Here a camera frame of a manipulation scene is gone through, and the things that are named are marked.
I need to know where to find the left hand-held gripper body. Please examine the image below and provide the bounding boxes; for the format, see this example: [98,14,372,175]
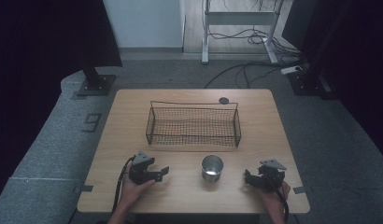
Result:
[128,150,158,186]

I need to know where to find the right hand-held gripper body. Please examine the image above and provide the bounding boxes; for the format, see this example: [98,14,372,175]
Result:
[250,159,288,191]

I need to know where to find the shiny metal cup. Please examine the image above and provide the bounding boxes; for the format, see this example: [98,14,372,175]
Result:
[201,154,224,184]

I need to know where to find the black wire mesh basket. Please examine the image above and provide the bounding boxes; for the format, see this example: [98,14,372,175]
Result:
[145,100,243,148]

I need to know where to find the person's left hand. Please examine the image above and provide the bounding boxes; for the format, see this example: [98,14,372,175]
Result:
[119,163,157,207]

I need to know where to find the person's right hand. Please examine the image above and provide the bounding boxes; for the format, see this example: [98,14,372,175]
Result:
[258,181,291,214]

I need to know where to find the black metal stand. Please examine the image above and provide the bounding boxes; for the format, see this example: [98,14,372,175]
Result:
[287,0,340,101]
[76,60,118,98]

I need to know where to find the white power strip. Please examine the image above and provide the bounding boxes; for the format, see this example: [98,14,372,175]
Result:
[279,64,304,76]

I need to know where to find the black curtain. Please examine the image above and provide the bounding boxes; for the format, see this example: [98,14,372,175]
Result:
[0,0,123,206]
[281,0,383,157]

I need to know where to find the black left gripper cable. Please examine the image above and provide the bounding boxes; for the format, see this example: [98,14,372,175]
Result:
[111,155,136,215]

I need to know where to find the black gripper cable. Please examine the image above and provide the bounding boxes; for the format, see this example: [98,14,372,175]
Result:
[111,155,136,215]
[267,174,291,224]

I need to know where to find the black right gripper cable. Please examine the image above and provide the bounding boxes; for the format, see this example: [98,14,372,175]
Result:
[267,174,291,224]

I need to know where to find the black floor cables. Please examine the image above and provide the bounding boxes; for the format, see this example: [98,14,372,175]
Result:
[204,0,309,90]

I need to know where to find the white metal desk frame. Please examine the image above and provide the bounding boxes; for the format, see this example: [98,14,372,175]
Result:
[200,0,285,65]

